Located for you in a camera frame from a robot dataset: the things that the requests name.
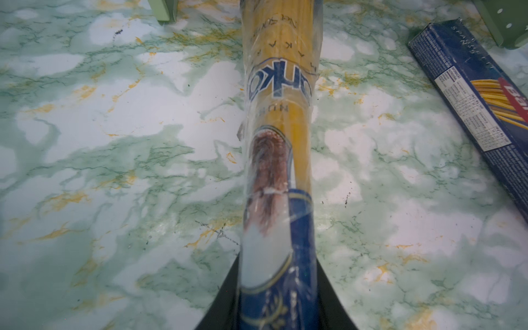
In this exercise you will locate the blue Barilla spaghetti box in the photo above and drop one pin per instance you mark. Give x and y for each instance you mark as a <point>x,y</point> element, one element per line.
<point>486,103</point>

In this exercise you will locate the light green wooden shelf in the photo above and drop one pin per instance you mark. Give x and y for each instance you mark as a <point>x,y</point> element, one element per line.
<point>506,20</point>

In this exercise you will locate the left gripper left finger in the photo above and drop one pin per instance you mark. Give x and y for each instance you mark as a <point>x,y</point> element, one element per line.
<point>222,314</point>

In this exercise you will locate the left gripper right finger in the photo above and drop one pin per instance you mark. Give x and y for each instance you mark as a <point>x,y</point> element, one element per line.
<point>331,314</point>

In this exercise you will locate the blue clear spaghetti bag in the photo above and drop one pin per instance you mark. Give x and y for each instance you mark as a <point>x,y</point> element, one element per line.
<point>277,281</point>

